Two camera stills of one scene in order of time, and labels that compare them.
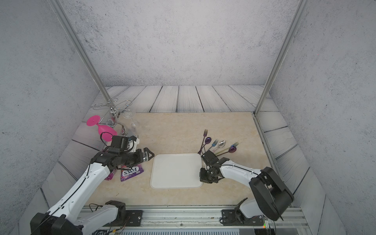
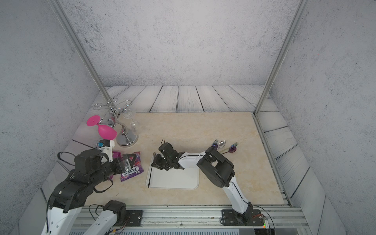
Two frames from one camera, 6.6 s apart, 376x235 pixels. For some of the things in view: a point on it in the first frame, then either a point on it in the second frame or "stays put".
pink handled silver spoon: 221,144 stays put
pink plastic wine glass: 93,120 stays put
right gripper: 202,178 -> 155,164
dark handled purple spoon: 231,150 stays put
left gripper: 140,158 -> 122,168
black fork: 204,134 -> 150,175
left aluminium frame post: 81,49 stays put
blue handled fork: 214,143 stays put
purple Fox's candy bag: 127,172 stays put
